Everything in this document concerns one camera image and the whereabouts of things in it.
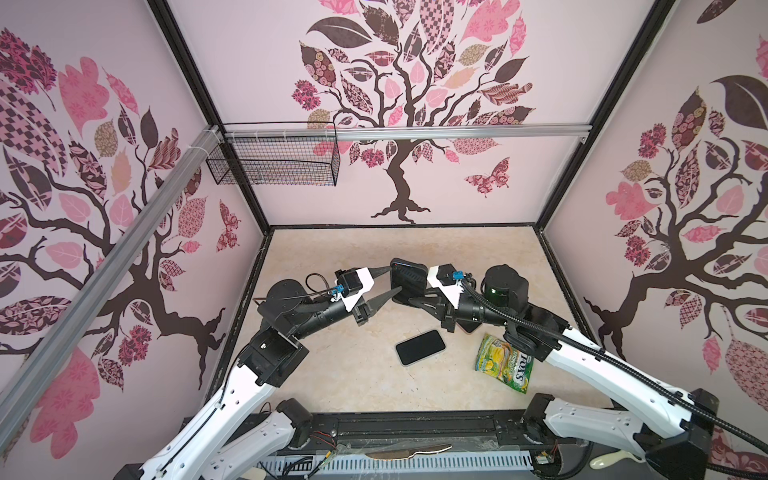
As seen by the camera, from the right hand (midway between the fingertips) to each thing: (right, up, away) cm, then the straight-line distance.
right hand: (415, 292), depth 62 cm
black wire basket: (-52, +47, +60) cm, 92 cm away
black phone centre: (+3, -20, +26) cm, 33 cm away
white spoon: (+46, -41, +7) cm, 62 cm away
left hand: (-5, +3, -7) cm, 9 cm away
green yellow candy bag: (+26, -22, +21) cm, 40 cm away
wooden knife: (-2, -40, +8) cm, 41 cm away
